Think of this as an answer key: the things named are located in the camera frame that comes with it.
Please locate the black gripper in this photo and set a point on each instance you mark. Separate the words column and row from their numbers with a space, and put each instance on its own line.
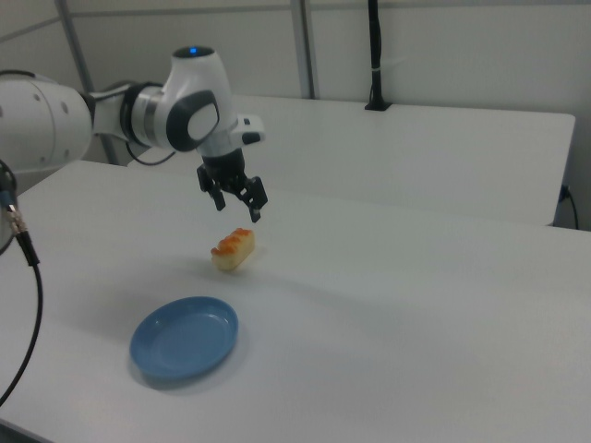
column 224, row 169

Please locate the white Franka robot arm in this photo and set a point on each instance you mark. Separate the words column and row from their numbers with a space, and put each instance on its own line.
column 55, row 121

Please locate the toasted bread piece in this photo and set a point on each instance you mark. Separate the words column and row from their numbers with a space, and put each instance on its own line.
column 233, row 248

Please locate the blue plate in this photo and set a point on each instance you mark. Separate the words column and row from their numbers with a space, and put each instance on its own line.
column 184, row 339

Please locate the white table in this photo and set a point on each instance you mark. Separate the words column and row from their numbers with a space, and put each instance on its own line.
column 406, row 147

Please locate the black pole with base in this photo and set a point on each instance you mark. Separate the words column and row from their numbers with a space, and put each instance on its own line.
column 376, row 60

